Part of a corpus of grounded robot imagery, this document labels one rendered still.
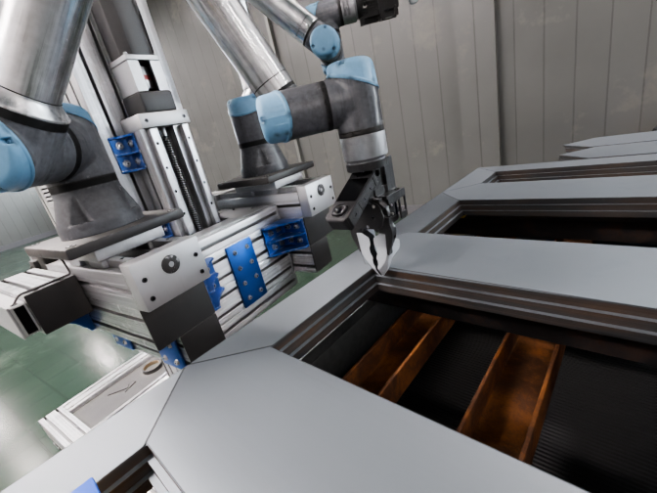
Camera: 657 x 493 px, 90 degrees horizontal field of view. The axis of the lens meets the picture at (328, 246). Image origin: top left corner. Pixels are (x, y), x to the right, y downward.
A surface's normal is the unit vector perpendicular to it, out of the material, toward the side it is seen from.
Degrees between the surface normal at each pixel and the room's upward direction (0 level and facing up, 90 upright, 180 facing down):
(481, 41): 90
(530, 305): 90
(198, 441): 0
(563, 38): 90
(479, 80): 90
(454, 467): 0
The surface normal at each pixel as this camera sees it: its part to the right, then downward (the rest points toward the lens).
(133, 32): 0.82, 0.02
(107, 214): 0.61, -0.19
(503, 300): -0.65, 0.39
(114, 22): 0.21, 0.30
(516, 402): -0.22, -0.92
